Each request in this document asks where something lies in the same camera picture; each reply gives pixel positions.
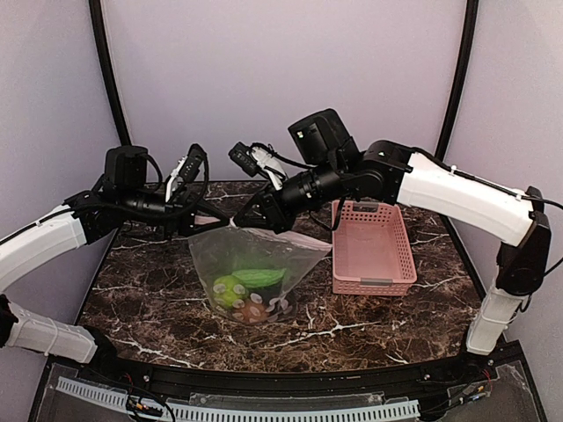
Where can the right black frame post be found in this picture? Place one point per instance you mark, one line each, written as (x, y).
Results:
(457, 87)

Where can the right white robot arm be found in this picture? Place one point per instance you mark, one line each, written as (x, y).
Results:
(334, 168)

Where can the purple toy eggplant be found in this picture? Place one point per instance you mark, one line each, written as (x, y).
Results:
(270, 297)

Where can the black front table rail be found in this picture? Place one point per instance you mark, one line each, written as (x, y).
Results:
(429, 381)

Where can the pink plastic basket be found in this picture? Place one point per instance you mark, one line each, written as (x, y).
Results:
(371, 250)

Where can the black frame post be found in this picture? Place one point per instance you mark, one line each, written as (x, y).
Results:
(98, 27)
(457, 87)

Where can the left black frame post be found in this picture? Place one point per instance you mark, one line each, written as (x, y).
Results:
(98, 27)

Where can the white slotted cable duct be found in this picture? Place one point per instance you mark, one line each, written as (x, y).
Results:
(204, 407)

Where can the clear dotted zip bag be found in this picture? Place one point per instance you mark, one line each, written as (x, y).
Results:
(222, 251)

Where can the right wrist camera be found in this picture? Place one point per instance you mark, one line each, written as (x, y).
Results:
(258, 159)

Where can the brown toy potato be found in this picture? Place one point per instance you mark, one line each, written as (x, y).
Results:
(251, 313)

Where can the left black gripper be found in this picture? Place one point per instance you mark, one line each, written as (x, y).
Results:
(186, 216)

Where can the green toy guava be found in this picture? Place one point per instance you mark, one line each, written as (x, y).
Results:
(228, 292)

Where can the green toy bitter gourd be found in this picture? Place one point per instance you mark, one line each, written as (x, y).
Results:
(253, 278)

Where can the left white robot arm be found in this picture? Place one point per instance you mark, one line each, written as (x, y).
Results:
(80, 220)

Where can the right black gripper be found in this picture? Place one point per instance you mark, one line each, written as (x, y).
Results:
(278, 207)

